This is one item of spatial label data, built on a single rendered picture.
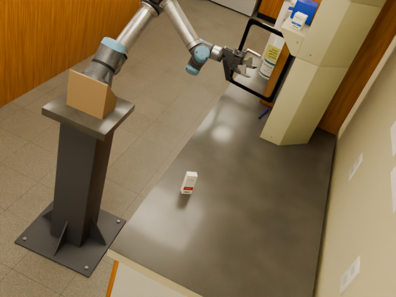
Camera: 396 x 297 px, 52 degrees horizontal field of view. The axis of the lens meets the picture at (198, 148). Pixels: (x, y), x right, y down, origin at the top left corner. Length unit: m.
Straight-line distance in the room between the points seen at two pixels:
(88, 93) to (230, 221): 0.85
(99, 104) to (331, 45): 1.07
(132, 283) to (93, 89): 0.87
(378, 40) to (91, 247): 1.96
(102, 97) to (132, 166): 1.34
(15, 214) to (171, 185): 1.32
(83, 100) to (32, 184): 1.12
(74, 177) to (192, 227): 0.86
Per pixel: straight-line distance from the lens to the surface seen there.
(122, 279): 1.51
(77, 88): 1.93
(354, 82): 2.39
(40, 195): 2.86
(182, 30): 2.05
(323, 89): 2.09
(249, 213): 1.70
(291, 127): 2.13
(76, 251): 2.56
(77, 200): 2.30
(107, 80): 1.92
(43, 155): 3.14
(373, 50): 2.33
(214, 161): 1.88
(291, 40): 1.95
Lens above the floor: 2.07
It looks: 36 degrees down
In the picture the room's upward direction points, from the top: 19 degrees clockwise
